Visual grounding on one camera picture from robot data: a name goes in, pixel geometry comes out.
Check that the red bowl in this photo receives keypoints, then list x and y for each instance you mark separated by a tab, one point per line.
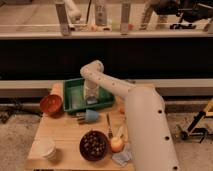
51	104

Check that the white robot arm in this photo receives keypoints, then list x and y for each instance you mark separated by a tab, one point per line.
150	139

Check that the yellow banana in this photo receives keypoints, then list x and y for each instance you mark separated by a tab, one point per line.
122	133

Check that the orange apple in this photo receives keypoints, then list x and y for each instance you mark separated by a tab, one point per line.
116	144

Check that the dark brown bowl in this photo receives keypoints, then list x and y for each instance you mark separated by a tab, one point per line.
94	146

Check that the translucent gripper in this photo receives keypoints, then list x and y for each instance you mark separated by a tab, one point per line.
90	89

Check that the orange carrot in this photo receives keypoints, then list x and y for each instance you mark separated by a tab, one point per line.
122	109

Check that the green plastic tray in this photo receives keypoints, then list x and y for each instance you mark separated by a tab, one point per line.
73	99

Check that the blue grey sponge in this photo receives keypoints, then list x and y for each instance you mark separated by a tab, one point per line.
91	100

